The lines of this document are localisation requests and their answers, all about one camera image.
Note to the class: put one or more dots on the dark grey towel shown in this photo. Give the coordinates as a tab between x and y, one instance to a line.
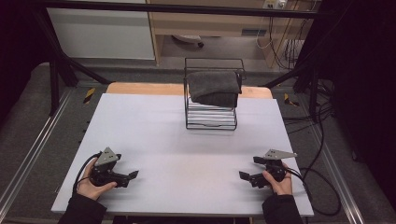
214	87

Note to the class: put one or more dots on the aluminium floor rail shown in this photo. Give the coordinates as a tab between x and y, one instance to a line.
31	146
336	174

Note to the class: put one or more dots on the yellow black floor tape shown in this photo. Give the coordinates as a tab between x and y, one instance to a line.
89	95
291	100

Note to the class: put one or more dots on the light wooden desk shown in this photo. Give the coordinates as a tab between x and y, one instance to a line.
218	26

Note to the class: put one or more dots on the white power strip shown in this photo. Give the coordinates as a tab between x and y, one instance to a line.
274	3

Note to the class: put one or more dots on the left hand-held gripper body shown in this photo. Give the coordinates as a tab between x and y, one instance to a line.
106	168

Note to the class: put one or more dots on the person's left hand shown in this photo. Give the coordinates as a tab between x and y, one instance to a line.
90	188

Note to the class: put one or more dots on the black metal frame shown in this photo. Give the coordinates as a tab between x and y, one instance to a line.
174	8

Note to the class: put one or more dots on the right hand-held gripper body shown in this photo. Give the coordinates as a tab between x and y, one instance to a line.
275	165

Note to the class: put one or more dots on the person's right hand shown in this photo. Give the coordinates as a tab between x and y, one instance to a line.
281	186

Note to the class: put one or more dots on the office chair base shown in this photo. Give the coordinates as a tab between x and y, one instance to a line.
188	39

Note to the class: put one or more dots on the white cabinet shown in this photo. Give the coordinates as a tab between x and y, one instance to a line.
99	34

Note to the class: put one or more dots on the wooden table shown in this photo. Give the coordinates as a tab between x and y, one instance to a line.
146	88

